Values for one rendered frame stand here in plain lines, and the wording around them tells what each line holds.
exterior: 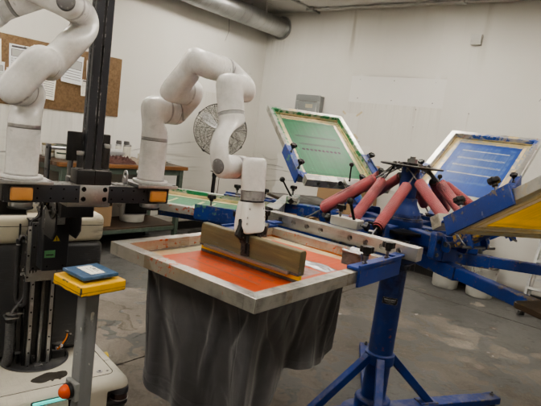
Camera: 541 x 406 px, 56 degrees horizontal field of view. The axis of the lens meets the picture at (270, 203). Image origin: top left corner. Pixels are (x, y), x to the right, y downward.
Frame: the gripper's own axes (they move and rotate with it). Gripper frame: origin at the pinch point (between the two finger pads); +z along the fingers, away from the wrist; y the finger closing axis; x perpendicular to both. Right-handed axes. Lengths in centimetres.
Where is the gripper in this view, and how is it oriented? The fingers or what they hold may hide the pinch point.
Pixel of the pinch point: (249, 249)
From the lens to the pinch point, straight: 159.6
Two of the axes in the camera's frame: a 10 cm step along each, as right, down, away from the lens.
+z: -0.7, 9.9, 0.9
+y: -6.1, 0.3, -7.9
